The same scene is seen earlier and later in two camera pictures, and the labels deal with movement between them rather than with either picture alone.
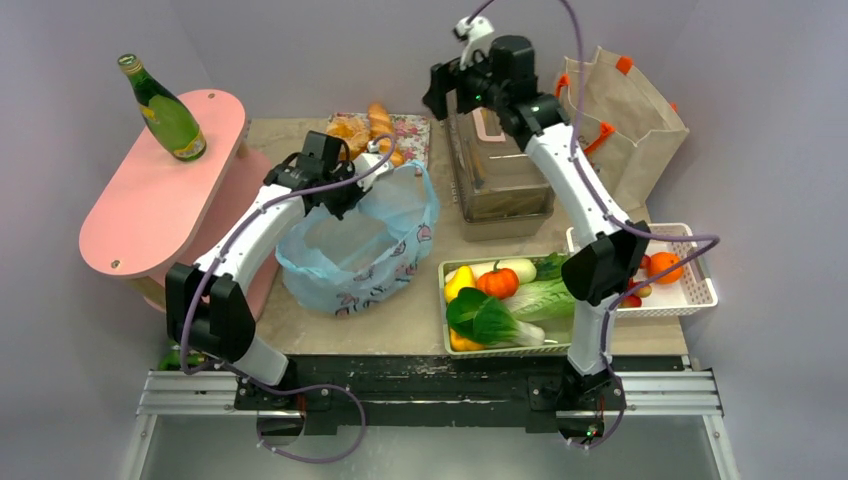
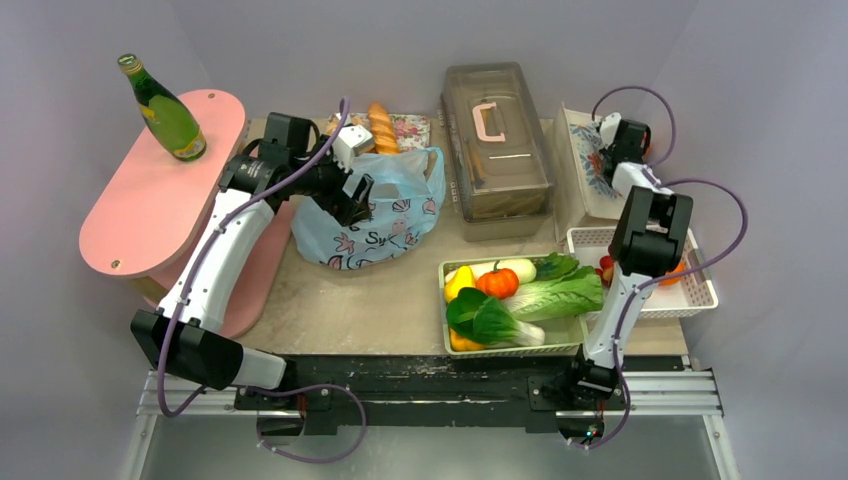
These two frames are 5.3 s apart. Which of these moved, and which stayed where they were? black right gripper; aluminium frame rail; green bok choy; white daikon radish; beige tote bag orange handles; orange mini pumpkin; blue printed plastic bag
Moved: blue printed plastic bag; beige tote bag orange handles; black right gripper
Stayed: aluminium frame rail; green bok choy; orange mini pumpkin; white daikon radish
